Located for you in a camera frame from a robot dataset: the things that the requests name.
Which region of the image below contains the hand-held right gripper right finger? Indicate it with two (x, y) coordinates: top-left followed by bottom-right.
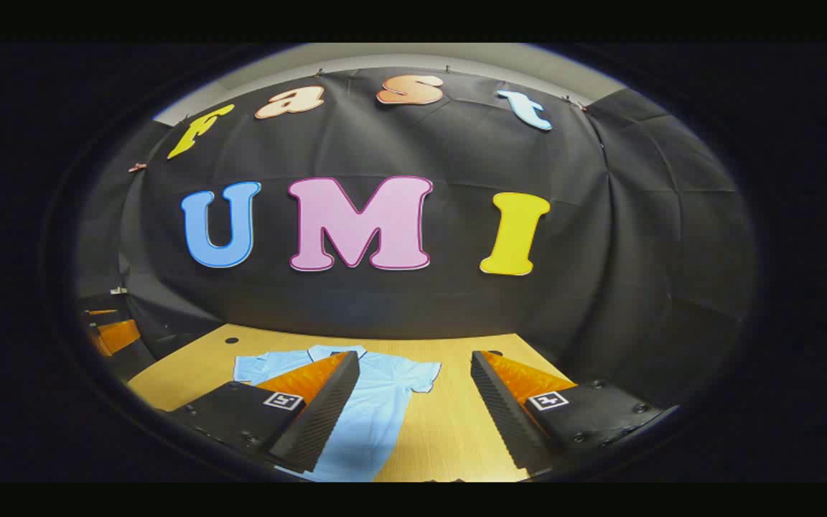
(469, 350), (665, 478)

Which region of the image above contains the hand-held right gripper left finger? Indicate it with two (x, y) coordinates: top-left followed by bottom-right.
(167, 350), (361, 475)

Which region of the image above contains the light blue T-shirt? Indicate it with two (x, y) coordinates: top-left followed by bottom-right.
(233, 345), (443, 483)

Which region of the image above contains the black backdrop cloth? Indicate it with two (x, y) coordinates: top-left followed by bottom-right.
(76, 67), (757, 410)

